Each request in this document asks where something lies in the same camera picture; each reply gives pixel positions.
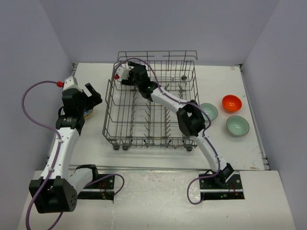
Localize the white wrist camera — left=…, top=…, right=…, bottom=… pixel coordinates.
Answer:
left=56, top=76, right=81, bottom=91
left=114, top=67, right=130, bottom=80

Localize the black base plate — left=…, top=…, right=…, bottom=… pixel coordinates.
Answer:
left=199, top=172, right=245, bottom=201
left=78, top=175, right=115, bottom=201

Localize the orange bowl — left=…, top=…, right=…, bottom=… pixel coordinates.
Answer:
left=222, top=94, right=243, bottom=113

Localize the pale blue dotted bowl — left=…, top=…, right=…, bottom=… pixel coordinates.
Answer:
left=200, top=103, right=218, bottom=121

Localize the grey wire dish rack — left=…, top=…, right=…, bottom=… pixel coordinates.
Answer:
left=103, top=50, right=199, bottom=151

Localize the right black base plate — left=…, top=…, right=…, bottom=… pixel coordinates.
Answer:
left=199, top=172, right=245, bottom=201

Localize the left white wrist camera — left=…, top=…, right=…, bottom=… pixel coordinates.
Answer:
left=56, top=76, right=81, bottom=91

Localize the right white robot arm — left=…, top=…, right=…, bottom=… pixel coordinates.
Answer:
left=118, top=58, right=234, bottom=188

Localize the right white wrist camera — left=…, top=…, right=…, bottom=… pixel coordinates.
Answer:
left=114, top=67, right=130, bottom=80

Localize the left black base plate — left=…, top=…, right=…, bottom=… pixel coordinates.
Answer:
left=78, top=175, right=115, bottom=201

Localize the mint green flower bowl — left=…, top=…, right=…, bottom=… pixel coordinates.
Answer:
left=226, top=115, right=250, bottom=137

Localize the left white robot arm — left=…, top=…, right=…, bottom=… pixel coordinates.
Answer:
left=29, top=82, right=102, bottom=214

